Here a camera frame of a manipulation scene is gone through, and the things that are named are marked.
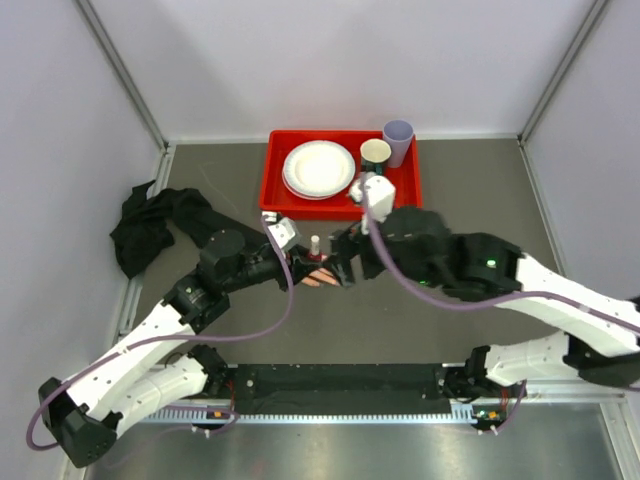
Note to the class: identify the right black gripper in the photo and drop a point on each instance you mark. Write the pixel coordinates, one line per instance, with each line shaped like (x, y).
(345, 245)

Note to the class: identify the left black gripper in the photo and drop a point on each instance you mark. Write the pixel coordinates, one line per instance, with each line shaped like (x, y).
(298, 269)

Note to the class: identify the white nail polish brush cap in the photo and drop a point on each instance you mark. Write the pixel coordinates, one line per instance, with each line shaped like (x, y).
(315, 246)

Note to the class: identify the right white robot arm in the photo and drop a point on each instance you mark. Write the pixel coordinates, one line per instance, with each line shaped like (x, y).
(596, 337)

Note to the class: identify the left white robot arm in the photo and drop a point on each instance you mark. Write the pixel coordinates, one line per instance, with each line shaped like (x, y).
(88, 412)

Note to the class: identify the mannequin hand with nails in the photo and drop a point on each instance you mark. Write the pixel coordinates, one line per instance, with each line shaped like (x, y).
(319, 278)

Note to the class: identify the white paper plates stack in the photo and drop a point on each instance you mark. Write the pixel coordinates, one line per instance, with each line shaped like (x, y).
(318, 169)

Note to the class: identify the dark green mug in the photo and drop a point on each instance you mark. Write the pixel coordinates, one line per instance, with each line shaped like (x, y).
(374, 156)

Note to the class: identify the lavender plastic cup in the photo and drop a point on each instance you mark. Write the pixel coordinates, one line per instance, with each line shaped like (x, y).
(398, 134)

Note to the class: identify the black sleeve cloth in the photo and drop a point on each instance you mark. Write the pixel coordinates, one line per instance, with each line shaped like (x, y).
(143, 233)

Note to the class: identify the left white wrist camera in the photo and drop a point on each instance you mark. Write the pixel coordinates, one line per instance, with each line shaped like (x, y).
(283, 229)

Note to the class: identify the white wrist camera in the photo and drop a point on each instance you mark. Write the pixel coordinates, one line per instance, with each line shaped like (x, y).
(380, 194)
(283, 229)

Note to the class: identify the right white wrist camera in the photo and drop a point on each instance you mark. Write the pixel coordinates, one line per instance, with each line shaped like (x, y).
(380, 194)

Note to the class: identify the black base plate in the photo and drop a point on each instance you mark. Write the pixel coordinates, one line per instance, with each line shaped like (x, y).
(340, 389)

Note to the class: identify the grey slotted cable duct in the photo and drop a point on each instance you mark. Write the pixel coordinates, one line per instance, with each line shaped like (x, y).
(454, 414)

